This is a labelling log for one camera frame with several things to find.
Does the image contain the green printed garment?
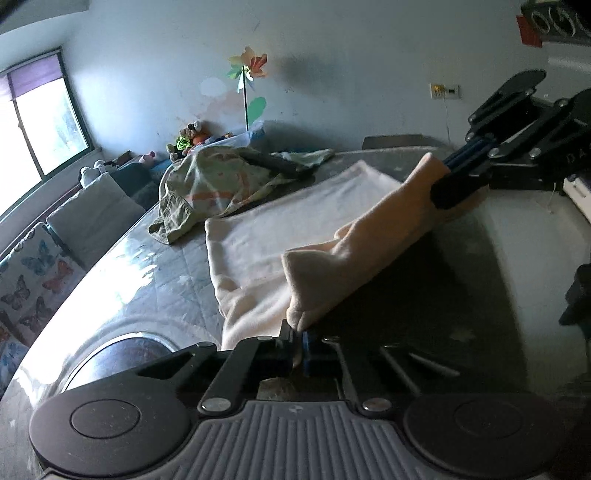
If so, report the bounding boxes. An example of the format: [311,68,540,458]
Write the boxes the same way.
[148,145,335,245]

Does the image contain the cream fleece garment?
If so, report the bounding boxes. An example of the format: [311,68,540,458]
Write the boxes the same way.
[204,152,490,365]

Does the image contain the grey chair back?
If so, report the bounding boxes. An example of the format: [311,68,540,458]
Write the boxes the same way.
[362,134,426,151]

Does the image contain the clear plastic box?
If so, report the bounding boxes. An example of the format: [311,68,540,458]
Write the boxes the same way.
[222,121,266,146]

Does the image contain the white appliance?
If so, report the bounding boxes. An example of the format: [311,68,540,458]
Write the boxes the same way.
[562,175,591,216]

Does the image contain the dark grey cloth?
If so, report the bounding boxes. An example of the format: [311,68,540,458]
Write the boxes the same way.
[240,152,317,179]

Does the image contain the white plush toy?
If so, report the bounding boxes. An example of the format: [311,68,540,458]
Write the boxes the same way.
[81,159,116,185]

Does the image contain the black patterned box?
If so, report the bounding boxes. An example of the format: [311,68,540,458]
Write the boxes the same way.
[517,0,591,48]

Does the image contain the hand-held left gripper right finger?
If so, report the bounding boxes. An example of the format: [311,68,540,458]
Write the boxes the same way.
[302,331,461,413]

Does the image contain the window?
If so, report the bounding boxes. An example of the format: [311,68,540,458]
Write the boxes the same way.
[0,48,100,222]

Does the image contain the butterfly print cushion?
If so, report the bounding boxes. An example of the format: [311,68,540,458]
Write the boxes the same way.
[0,318,29,398]
[0,222,88,348]

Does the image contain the round black glass cooktop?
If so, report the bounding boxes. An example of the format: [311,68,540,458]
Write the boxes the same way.
[60,330,177,393]

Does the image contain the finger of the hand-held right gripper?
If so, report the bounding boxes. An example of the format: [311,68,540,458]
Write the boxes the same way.
[443,69,548,165]
[431,147,542,209]

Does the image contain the grey pillow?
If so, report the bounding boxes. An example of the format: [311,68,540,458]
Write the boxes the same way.
[46,173,148,271]

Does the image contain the colourful paper pinwheel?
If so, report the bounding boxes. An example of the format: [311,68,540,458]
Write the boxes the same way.
[226,46,269,132]

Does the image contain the dark sofa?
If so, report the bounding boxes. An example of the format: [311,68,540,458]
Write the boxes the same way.
[0,157,172,398]

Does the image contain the brown stuffed toys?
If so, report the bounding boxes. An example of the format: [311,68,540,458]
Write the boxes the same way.
[166,120,215,162]

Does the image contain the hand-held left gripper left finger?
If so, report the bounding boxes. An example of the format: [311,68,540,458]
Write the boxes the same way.
[136,320,297,415]

